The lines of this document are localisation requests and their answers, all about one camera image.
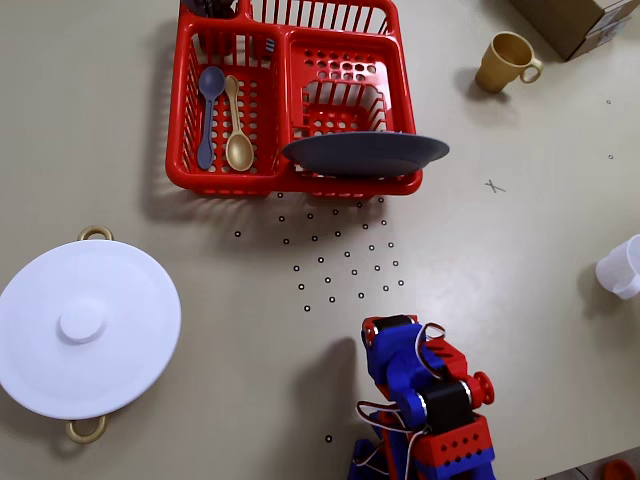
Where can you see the blue gripper black motor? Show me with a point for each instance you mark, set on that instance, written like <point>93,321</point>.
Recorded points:
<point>389,325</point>

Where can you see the grey plastic plate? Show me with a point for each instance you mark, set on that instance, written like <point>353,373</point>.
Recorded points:
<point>365,150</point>

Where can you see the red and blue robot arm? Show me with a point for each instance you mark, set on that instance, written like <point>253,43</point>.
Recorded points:
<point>450,405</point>

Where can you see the gold plastic spoon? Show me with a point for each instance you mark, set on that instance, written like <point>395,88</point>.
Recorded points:
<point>239,150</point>

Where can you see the red plastic dish rack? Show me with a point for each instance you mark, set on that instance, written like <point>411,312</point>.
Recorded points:
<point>280,100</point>

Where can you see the translucent white plastic cup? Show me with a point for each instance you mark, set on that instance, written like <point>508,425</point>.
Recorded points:
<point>620,275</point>

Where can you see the orange round object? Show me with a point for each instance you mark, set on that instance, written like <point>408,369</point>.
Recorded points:
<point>620,472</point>

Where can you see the gold plastic pot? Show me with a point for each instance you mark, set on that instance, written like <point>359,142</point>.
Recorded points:
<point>95,229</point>

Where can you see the grey plastic spoon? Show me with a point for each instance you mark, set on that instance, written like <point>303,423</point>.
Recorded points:
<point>212,80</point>

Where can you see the cardboard box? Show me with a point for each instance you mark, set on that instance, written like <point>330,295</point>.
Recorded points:
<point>560,20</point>

